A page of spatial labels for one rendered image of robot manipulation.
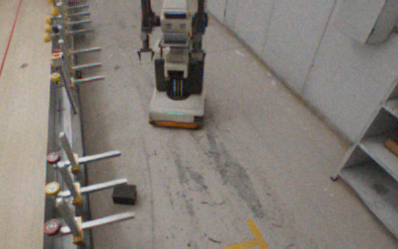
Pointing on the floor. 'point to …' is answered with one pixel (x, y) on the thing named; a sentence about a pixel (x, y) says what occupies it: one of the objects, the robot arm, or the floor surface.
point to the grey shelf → (373, 148)
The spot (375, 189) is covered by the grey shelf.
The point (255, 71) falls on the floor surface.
